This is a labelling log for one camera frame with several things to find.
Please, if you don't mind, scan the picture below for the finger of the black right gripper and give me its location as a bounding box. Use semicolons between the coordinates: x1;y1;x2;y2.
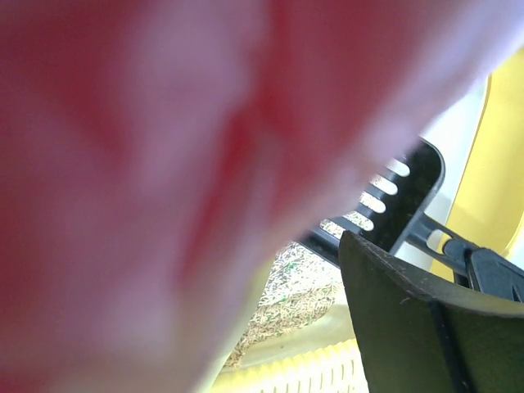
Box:
444;239;523;303

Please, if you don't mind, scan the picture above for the red waste basket with liner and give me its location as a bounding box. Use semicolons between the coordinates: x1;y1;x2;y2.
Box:
1;1;523;392

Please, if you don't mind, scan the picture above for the yellow litter box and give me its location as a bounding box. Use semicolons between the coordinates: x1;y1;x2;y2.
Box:
213;60;523;392

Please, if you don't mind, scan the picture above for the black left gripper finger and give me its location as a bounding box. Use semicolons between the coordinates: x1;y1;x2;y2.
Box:
339;232;523;392

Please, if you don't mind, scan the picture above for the black litter scoop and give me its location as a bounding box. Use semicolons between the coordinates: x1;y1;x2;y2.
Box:
298;141;467;276

